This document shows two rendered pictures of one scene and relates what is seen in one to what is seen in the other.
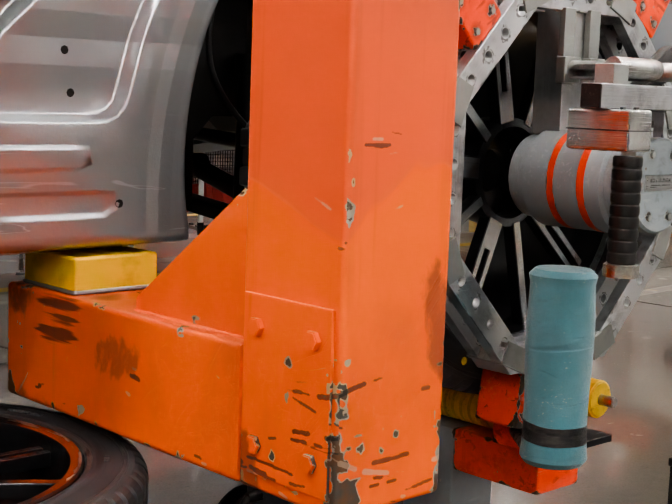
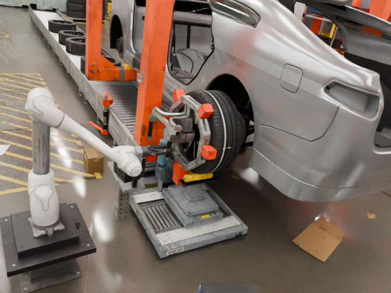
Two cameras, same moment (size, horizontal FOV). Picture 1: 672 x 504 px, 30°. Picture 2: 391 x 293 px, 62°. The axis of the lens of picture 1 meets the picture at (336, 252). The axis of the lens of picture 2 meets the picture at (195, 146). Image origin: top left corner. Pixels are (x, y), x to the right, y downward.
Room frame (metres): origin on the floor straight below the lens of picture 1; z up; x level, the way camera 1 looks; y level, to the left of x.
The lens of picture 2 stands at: (2.26, -2.59, 1.89)
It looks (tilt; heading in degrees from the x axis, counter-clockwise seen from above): 26 degrees down; 100
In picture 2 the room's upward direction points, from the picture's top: 10 degrees clockwise
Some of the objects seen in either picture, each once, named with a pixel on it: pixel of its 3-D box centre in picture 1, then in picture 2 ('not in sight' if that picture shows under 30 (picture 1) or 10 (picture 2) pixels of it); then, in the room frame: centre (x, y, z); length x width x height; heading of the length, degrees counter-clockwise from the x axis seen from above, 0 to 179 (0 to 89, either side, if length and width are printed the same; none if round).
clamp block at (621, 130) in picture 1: (608, 128); (155, 117); (1.53, -0.32, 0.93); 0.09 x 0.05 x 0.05; 44
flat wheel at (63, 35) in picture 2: not in sight; (74, 38); (-1.97, 4.12, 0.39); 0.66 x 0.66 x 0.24
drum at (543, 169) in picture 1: (595, 180); (178, 134); (1.74, -0.36, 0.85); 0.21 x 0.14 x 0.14; 44
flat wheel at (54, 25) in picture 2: not in sight; (62, 27); (-2.95, 5.13, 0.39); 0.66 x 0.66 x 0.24
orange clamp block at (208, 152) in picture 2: not in sight; (208, 152); (2.01, -0.53, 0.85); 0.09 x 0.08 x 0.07; 134
